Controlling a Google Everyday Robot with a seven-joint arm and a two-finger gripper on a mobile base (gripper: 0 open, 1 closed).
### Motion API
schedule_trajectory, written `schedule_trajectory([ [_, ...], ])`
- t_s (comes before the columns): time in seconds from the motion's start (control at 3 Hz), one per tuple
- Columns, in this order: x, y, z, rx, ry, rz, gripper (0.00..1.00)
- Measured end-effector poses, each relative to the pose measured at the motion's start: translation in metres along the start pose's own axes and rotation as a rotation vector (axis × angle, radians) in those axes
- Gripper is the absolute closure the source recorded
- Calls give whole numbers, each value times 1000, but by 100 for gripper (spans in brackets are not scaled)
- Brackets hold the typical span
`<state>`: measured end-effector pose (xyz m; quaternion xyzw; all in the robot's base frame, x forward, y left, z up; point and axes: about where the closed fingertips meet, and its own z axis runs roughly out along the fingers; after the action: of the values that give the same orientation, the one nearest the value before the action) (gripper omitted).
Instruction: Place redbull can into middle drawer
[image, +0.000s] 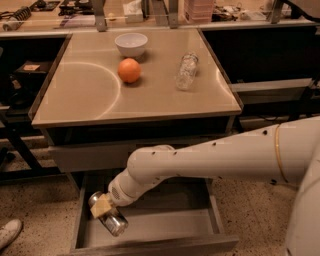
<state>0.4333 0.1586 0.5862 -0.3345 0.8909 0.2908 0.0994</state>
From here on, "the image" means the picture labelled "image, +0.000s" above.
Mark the white shoe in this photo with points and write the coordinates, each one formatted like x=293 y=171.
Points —
x=9 y=232

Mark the white tissue box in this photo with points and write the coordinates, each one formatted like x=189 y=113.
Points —
x=133 y=11

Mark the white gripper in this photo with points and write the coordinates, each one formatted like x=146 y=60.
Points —
x=115 y=195

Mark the black box with label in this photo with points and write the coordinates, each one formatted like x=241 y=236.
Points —
x=31 y=69

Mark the orange fruit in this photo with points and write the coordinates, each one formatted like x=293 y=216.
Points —
x=129 y=70

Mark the open grey middle drawer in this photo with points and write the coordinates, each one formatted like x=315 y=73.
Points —
x=179 y=217

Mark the black coiled spring tool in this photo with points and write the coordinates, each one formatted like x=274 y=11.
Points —
x=17 y=19

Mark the silver blue redbull can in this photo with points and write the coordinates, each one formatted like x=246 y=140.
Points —
x=113 y=221

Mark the clear plastic water bottle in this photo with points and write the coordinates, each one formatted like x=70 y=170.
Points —
x=187 y=71

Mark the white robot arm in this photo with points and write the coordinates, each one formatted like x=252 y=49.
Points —
x=287 y=152

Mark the white ceramic bowl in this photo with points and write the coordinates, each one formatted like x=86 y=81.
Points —
x=131 y=44

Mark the closed grey top drawer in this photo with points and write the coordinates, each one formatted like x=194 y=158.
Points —
x=113 y=155

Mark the grey drawer cabinet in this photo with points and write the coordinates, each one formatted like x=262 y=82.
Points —
x=86 y=102

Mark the pink stacked box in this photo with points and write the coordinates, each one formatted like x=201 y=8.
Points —
x=198 y=11

